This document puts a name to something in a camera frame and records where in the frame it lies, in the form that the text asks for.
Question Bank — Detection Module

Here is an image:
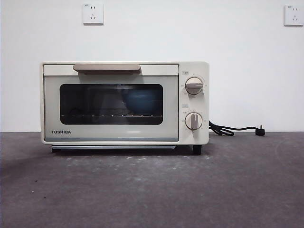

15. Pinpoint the blue ribbed bowl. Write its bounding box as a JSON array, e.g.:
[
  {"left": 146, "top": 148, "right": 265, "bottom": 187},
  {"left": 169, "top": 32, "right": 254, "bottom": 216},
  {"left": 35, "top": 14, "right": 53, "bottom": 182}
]
[{"left": 122, "top": 89, "right": 156, "bottom": 115}]

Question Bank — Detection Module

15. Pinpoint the oven door with glass window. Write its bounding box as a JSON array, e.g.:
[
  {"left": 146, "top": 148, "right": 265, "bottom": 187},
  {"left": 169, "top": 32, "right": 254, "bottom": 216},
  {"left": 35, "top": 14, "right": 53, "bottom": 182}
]
[{"left": 43, "top": 64, "right": 180, "bottom": 143}]

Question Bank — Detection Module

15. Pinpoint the cream oven timer knob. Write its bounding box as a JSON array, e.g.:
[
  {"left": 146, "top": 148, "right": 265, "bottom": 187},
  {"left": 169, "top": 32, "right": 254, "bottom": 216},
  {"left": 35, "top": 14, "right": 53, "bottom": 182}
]
[{"left": 185, "top": 112, "right": 203, "bottom": 131}]

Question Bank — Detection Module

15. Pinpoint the cream oven temperature knob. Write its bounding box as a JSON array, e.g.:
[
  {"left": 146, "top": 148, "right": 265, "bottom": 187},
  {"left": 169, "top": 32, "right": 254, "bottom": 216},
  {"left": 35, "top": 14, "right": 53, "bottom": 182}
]
[{"left": 185, "top": 77, "right": 204, "bottom": 95}]

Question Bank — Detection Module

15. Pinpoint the cream Toshiba toaster oven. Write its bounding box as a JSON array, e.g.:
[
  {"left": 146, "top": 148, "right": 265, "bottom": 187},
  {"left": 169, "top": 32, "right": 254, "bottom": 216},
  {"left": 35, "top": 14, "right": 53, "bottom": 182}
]
[{"left": 40, "top": 61, "right": 210, "bottom": 156}]

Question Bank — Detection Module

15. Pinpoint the metal wire oven rack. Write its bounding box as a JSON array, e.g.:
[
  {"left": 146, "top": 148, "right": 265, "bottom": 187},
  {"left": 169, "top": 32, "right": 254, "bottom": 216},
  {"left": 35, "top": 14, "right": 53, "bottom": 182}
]
[{"left": 61, "top": 114, "right": 164, "bottom": 118}]

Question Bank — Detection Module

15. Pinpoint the black power cable with plug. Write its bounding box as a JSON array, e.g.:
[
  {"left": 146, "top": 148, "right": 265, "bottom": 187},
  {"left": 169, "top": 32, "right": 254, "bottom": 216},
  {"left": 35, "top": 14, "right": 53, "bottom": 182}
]
[{"left": 208, "top": 120, "right": 266, "bottom": 137}]

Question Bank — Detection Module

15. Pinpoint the white wall socket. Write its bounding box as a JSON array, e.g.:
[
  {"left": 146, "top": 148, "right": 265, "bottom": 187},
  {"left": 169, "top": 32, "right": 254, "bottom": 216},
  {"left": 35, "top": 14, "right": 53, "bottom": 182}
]
[
  {"left": 83, "top": 3, "right": 105, "bottom": 26},
  {"left": 284, "top": 5, "right": 304, "bottom": 27}
]

